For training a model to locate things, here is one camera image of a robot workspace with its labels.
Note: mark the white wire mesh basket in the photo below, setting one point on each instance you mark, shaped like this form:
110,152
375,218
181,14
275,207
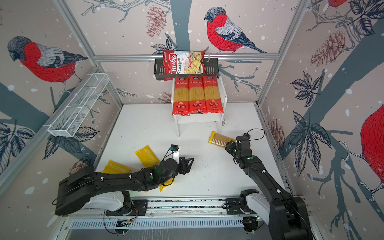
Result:
81,101

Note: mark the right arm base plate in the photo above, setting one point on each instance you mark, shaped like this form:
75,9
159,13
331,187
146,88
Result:
238,206

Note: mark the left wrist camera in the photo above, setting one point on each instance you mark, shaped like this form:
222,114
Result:
175,152

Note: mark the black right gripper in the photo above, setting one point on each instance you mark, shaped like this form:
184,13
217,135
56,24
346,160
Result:
229,146

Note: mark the red spaghetti bag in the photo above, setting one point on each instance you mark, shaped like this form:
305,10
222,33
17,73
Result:
197,102
181,97
212,95

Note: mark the yellow spaghetti bag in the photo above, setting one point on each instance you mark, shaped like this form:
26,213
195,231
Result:
116,168
219,140
147,157

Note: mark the white two-tier shelf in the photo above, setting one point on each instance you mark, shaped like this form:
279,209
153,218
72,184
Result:
217,118

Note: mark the black wall basket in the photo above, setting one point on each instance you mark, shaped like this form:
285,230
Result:
211,66

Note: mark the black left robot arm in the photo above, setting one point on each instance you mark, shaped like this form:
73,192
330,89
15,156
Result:
76,190

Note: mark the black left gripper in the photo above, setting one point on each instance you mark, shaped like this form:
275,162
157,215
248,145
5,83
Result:
182,164

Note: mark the aluminium mounting rail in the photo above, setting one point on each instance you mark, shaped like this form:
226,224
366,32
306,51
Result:
162,207

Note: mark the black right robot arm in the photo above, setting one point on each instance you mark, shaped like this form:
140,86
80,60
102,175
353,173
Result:
286,215

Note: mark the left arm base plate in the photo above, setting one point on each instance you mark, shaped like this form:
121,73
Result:
135,208

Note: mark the red cassava chips bag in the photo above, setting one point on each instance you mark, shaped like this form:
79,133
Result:
183,62

